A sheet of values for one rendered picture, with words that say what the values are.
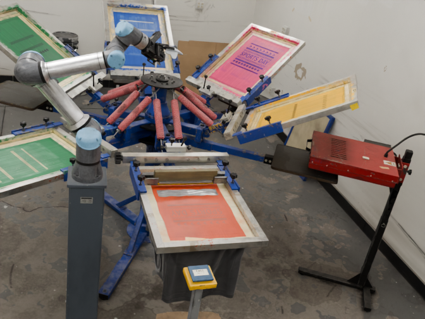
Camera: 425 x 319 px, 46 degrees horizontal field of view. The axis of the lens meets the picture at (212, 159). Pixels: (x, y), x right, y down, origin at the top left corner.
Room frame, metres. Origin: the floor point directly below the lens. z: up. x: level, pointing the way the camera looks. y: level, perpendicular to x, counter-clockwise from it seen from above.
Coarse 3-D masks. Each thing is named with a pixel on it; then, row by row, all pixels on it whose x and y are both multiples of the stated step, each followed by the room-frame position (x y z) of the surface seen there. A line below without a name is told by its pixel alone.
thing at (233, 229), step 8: (192, 184) 2.61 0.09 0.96; (200, 184) 2.62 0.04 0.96; (208, 184) 2.64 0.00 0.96; (216, 184) 2.66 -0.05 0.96; (192, 200) 2.43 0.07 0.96; (200, 200) 2.45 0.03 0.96; (208, 200) 2.46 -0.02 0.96; (216, 200) 2.47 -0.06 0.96; (224, 200) 2.49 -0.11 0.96; (224, 208) 2.40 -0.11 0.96; (232, 216) 2.33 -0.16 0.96; (216, 224) 2.23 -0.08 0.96; (224, 224) 2.25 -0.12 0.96; (232, 224) 2.26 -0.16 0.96; (208, 232) 2.15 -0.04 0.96; (216, 232) 2.16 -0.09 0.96; (224, 232) 2.17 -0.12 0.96; (232, 232) 2.18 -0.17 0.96; (240, 232) 2.20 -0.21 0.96
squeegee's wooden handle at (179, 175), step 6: (156, 174) 2.50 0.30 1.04; (162, 174) 2.51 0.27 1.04; (168, 174) 2.53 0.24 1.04; (174, 174) 2.54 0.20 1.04; (180, 174) 2.55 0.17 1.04; (186, 174) 2.57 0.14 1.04; (192, 174) 2.58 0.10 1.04; (198, 174) 2.59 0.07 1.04; (204, 174) 2.61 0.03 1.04; (210, 174) 2.62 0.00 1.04; (216, 174) 2.64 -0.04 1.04; (162, 180) 2.52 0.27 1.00; (168, 180) 2.53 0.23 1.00; (174, 180) 2.54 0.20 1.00; (180, 180) 2.56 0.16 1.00; (186, 180) 2.57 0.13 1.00
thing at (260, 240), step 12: (144, 168) 2.64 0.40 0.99; (156, 168) 2.66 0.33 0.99; (168, 168) 2.69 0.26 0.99; (180, 168) 2.71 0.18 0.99; (192, 168) 2.74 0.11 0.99; (204, 168) 2.77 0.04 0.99; (216, 168) 2.80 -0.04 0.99; (144, 204) 2.25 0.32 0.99; (240, 204) 2.42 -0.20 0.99; (252, 216) 2.31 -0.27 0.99; (156, 228) 2.06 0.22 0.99; (252, 228) 2.22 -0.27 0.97; (156, 240) 1.96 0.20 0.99; (204, 240) 2.03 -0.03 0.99; (216, 240) 2.05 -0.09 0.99; (228, 240) 2.06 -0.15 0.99; (240, 240) 2.08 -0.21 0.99; (252, 240) 2.10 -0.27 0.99; (264, 240) 2.12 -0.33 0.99; (156, 252) 1.91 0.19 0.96; (168, 252) 1.93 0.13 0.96; (180, 252) 1.95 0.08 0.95
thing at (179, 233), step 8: (160, 200) 2.37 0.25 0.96; (168, 200) 2.39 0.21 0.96; (176, 200) 2.40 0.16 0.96; (184, 200) 2.42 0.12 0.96; (160, 208) 2.29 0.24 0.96; (168, 216) 2.23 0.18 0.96; (168, 224) 2.16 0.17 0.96; (168, 232) 2.09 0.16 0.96; (176, 232) 2.10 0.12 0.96; (184, 232) 2.11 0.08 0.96; (192, 232) 2.12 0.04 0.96; (200, 232) 2.14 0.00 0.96; (176, 240) 2.04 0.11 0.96; (184, 240) 2.05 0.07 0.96
